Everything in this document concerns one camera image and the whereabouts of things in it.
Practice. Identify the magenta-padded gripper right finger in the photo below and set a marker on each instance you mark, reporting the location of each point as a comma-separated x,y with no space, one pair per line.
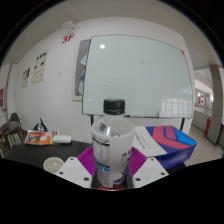
150,171

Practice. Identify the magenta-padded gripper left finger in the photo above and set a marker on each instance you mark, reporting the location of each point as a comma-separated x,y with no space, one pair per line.
71,170

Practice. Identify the clear black-capped drink bottle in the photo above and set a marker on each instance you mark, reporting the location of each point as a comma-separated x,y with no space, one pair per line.
111,146

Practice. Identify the small white case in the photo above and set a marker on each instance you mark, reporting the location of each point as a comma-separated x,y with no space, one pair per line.
62,139

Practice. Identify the blue and white cardboard box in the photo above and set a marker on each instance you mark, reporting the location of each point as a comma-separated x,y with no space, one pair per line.
166,141

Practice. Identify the flat round red coaster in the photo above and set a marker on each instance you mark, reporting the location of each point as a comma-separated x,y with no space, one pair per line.
115,188

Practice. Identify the colourful orange booklet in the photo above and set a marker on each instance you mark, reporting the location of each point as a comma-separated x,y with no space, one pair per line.
40,137

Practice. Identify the black bag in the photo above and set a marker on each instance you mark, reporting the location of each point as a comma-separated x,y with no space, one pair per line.
40,126

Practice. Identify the dark wooden chair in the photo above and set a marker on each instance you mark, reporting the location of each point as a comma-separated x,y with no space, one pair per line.
10,128

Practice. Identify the whiteboard on black stand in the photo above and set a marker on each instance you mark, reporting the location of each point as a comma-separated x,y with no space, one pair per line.
136,76

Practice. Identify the small white wall poster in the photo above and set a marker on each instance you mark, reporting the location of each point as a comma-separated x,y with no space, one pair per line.
25,77

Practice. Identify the large white wall poster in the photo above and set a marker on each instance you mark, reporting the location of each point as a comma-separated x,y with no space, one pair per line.
40,66

